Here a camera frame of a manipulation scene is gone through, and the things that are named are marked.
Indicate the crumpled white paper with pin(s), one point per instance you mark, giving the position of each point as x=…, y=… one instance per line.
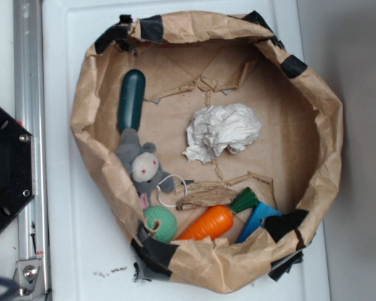
x=220, y=127

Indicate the brown paper bag bin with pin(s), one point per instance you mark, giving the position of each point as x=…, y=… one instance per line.
x=192, y=60

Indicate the grey plush mouse toy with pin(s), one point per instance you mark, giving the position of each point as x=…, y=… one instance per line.
x=143, y=167

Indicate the orange plastic carrot toy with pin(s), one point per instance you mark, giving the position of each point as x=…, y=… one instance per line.
x=219, y=219

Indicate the dark green plastic cylinder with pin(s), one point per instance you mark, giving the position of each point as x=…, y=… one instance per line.
x=131, y=100

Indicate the mint green ball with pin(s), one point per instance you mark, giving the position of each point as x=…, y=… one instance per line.
x=161, y=223

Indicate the blue plastic block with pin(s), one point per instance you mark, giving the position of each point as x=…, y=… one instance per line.
x=259, y=214

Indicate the white tray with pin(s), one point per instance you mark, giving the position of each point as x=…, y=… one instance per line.
x=90, y=257

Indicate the aluminium rail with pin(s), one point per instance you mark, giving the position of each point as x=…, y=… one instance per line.
x=33, y=230

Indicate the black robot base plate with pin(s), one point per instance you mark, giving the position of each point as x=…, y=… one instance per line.
x=16, y=169

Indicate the metal corner bracket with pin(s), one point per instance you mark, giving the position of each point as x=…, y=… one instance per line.
x=29, y=276

